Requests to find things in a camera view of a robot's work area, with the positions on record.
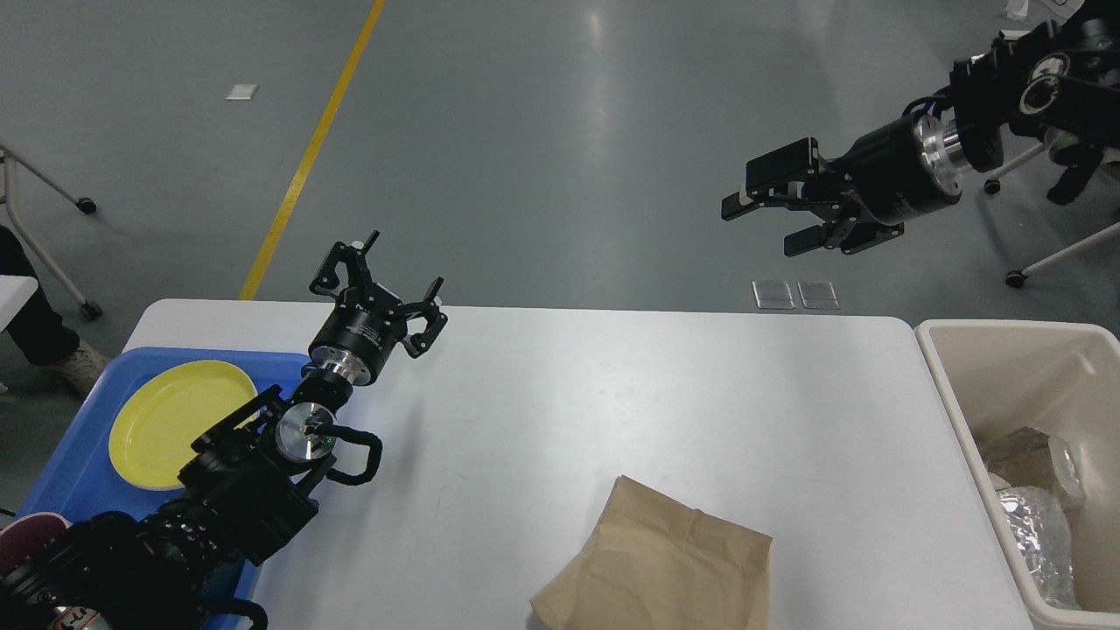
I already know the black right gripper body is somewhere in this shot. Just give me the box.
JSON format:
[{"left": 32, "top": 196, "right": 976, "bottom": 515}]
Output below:
[{"left": 816, "top": 113, "right": 963, "bottom": 254}]

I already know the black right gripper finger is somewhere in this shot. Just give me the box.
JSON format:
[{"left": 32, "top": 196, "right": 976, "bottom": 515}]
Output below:
[
  {"left": 721, "top": 138, "right": 828, "bottom": 221},
  {"left": 783, "top": 223, "right": 843, "bottom": 256}
]

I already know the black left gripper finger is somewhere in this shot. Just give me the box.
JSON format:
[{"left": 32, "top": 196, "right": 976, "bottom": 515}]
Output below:
[
  {"left": 396, "top": 276, "right": 448, "bottom": 358},
  {"left": 308, "top": 230, "right": 381, "bottom": 303}
]

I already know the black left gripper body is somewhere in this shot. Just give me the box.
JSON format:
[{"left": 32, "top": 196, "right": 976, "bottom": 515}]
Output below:
[{"left": 308, "top": 296, "right": 405, "bottom": 386}]

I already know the yellow plate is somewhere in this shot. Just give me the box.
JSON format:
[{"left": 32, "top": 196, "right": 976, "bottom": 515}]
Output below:
[{"left": 108, "top": 360, "right": 256, "bottom": 492}]

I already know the dark teal mug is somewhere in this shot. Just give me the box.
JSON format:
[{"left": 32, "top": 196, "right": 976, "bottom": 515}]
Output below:
[{"left": 199, "top": 560, "right": 248, "bottom": 599}]

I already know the brown paper bag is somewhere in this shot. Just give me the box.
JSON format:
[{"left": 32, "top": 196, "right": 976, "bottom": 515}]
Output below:
[{"left": 529, "top": 476, "right": 772, "bottom": 629}]

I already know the silver foil bag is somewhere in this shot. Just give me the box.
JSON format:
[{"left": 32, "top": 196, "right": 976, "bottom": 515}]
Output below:
[{"left": 996, "top": 487, "right": 1080, "bottom": 610}]

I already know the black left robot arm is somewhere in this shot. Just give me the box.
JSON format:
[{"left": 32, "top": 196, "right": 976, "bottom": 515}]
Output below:
[{"left": 3, "top": 231, "right": 448, "bottom": 629}]

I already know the right floor outlet cover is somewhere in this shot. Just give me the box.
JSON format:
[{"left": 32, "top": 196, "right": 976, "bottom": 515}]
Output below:
[{"left": 797, "top": 282, "right": 841, "bottom": 311}]

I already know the floor outlet cover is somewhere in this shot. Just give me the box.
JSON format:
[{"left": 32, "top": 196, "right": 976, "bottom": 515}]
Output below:
[
  {"left": 752, "top": 280, "right": 796, "bottom": 311},
  {"left": 797, "top": 282, "right": 841, "bottom": 311}
]

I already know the white office chair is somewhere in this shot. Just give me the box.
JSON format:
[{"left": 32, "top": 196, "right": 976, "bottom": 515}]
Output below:
[{"left": 983, "top": 128, "right": 1119, "bottom": 290}]

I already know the left floor outlet cover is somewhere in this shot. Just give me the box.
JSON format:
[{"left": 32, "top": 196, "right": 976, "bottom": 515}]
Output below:
[{"left": 752, "top": 280, "right": 796, "bottom": 311}]

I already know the white plastic bin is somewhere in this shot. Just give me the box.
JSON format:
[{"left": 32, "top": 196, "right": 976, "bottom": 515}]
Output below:
[{"left": 915, "top": 319, "right": 1119, "bottom": 629}]

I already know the white rolling rack leg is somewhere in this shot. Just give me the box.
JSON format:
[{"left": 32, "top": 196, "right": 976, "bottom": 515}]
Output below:
[{"left": 1, "top": 141, "right": 104, "bottom": 322}]

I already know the clear plastic bag in bin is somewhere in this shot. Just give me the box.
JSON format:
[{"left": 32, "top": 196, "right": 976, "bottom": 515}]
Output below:
[{"left": 977, "top": 427, "right": 1088, "bottom": 512}]

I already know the person's foot in shoe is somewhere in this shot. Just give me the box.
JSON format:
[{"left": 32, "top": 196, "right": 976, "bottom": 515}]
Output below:
[{"left": 0, "top": 226, "right": 109, "bottom": 399}]

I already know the pink mug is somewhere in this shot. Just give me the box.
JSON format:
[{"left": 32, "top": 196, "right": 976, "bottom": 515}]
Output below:
[{"left": 1, "top": 512, "right": 73, "bottom": 577}]

